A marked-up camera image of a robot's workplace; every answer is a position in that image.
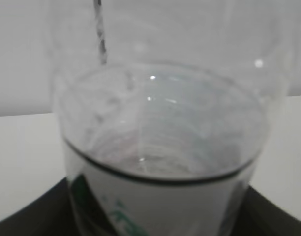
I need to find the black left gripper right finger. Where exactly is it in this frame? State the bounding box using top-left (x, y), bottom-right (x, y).
top-left (235, 187), bottom-right (301, 236)

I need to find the clear water bottle red label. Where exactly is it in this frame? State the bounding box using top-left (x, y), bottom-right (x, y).
top-left (48, 0), bottom-right (298, 236)

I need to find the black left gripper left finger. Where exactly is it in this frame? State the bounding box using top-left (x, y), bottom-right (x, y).
top-left (0, 178), bottom-right (78, 236)

